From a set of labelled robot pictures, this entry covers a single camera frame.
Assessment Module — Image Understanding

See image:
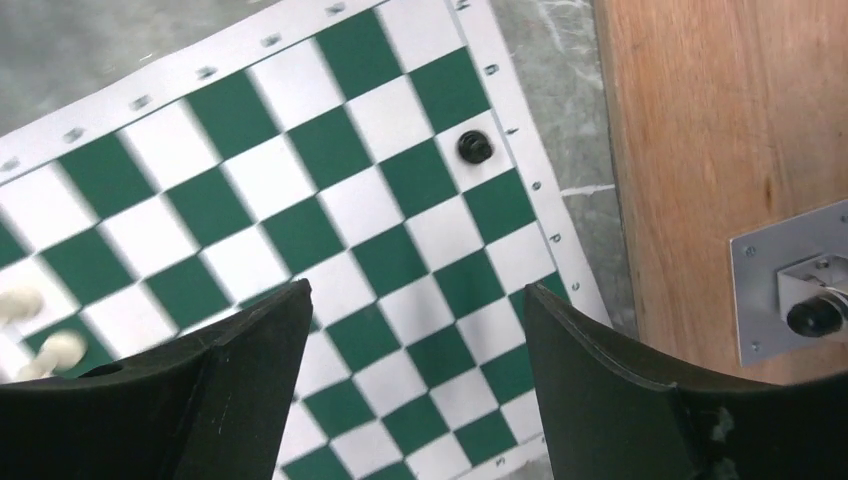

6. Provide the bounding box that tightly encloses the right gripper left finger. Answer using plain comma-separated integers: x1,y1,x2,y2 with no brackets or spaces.
1,279,313,479

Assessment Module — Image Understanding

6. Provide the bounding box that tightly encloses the black pawn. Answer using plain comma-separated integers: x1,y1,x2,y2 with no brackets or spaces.
456,130,494,165

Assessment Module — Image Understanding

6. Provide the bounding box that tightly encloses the metal bracket with knob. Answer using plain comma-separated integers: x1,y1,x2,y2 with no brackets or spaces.
729,200,847,366

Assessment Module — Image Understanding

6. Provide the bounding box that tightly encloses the green white chess mat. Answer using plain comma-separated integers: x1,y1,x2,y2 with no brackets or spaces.
1,1,605,479

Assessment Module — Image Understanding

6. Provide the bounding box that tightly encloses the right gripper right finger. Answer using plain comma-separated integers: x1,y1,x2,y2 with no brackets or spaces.
524,283,847,479

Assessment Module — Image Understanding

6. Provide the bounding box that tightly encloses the white pawn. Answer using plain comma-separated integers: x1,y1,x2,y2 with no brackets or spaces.
1,286,44,325
14,329,87,381

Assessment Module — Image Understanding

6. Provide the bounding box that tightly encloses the wooden board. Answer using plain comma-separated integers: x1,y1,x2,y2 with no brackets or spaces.
595,1,847,383

